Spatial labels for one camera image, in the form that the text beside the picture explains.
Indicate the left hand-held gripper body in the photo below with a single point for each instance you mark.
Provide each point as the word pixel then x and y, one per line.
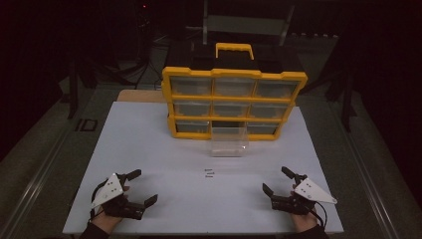
pixel 111 192

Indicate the yellow black drawer organizer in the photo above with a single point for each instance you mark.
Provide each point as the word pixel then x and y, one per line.
pixel 232 72

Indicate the person's left hand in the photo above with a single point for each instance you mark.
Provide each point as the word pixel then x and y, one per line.
pixel 106 222

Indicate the grey metal frame stand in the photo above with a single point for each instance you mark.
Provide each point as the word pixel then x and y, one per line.
pixel 245 25

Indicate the wooden board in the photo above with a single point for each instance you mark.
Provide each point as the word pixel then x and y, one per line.
pixel 139 96

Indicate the black stand leg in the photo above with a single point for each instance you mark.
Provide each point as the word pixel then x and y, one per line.
pixel 73 89
pixel 346 99

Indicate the person's right hand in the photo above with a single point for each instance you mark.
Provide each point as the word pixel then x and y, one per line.
pixel 304 222

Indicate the black tripod stand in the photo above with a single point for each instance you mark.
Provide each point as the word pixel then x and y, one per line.
pixel 144 49

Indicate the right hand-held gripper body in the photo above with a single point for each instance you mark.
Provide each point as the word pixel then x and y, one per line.
pixel 312 193

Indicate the clear plastic drawer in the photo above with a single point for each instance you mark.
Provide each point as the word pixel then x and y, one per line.
pixel 229 147

